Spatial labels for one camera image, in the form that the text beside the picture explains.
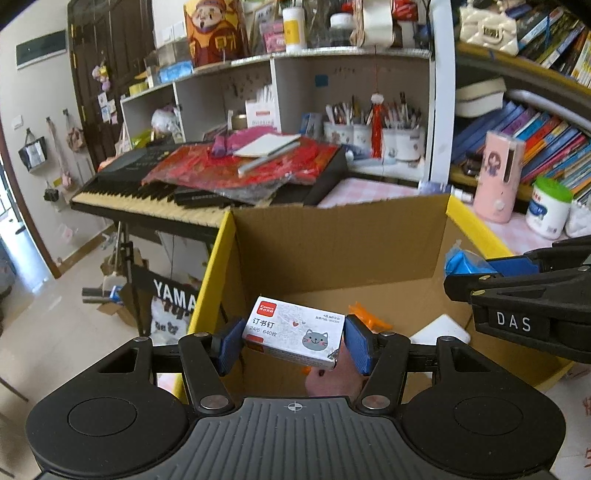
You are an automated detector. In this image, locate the white staples box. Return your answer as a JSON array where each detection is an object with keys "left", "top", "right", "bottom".
[{"left": 242, "top": 296, "right": 346, "bottom": 370}]

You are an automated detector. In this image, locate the blue plastic item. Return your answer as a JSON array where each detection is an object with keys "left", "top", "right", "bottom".
[{"left": 444, "top": 246, "right": 497, "bottom": 276}]

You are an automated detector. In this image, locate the pink plush toy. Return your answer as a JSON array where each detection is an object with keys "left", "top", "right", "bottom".
[{"left": 304, "top": 345, "right": 366, "bottom": 400}]

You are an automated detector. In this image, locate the orange item in box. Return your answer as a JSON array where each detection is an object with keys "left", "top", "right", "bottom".
[{"left": 349, "top": 302, "right": 393, "bottom": 333}]

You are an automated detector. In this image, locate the white flat box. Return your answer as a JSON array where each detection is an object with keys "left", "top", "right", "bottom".
[{"left": 410, "top": 314, "right": 471, "bottom": 346}]

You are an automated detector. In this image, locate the white quilted pouch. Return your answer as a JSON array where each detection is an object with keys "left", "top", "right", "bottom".
[{"left": 564, "top": 200, "right": 591, "bottom": 238}]

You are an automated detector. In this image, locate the yellow cardboard box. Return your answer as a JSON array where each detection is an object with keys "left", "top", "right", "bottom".
[{"left": 172, "top": 193, "right": 576, "bottom": 407}]

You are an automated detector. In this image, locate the white jar green lid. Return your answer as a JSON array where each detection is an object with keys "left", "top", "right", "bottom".
[{"left": 526, "top": 177, "right": 573, "bottom": 240}]

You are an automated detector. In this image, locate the pink cylindrical humidifier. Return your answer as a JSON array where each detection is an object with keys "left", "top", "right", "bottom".
[{"left": 473, "top": 131, "right": 526, "bottom": 224}]

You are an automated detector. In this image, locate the red patterned cloth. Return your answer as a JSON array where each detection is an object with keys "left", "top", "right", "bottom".
[{"left": 141, "top": 137, "right": 346, "bottom": 205}]

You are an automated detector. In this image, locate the black electronic keyboard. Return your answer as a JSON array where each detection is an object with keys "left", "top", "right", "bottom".
[{"left": 71, "top": 139, "right": 348, "bottom": 239}]

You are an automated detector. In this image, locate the wooden bookshelf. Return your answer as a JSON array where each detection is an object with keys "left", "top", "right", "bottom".
[{"left": 451, "top": 1, "right": 590, "bottom": 203}]

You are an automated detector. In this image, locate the white pen cup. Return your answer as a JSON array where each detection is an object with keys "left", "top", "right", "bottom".
[{"left": 394, "top": 126, "right": 426, "bottom": 162}]

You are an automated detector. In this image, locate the white notebook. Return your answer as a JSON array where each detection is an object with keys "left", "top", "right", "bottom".
[{"left": 233, "top": 133, "right": 301, "bottom": 159}]

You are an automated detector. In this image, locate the red hanging ornament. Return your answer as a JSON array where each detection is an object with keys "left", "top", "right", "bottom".
[{"left": 370, "top": 93, "right": 384, "bottom": 159}]

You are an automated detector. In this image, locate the white cubby shelf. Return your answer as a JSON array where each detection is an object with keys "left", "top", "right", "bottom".
[{"left": 120, "top": 47, "right": 436, "bottom": 182}]

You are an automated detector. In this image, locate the hanging tote bag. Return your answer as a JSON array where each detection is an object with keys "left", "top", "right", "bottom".
[{"left": 18, "top": 128, "right": 48, "bottom": 172}]

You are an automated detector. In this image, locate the white quilted handbag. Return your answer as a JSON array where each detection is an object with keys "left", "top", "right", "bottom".
[{"left": 459, "top": 1, "right": 519, "bottom": 56}]

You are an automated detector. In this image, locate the red figure box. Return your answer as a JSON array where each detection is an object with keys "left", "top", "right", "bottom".
[{"left": 183, "top": 0, "right": 247, "bottom": 68}]

